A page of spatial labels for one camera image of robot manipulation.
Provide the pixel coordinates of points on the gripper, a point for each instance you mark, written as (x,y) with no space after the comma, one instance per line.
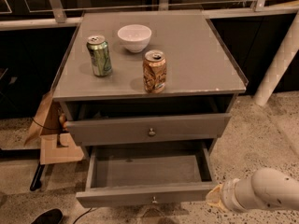
(230,194)

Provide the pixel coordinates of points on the grey drawer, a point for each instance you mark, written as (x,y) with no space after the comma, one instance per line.
(149,173)
(96,132)

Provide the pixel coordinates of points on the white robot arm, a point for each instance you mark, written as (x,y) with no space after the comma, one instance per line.
(267,189)

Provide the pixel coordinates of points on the grey drawer cabinet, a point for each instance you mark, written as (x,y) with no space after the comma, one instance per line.
(202,77)

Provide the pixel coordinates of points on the grey top drawer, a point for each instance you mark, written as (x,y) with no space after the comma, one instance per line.
(96,132)

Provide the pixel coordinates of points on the orange crushed soda can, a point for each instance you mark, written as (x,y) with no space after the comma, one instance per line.
(154,71)

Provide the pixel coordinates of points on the black shoe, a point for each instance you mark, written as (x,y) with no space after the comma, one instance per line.
(53,216)

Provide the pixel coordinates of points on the brown cardboard pieces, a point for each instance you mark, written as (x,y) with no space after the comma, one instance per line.
(49,128)

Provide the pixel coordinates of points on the green soda can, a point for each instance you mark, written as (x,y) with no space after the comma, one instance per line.
(99,52)

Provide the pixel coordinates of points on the white ceramic bowl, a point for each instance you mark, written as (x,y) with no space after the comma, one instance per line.
(135,37)

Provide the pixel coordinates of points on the black bar on floor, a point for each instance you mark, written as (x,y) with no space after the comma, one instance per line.
(36,182)

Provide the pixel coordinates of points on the white diagonal post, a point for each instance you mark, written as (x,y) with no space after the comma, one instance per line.
(280,63)

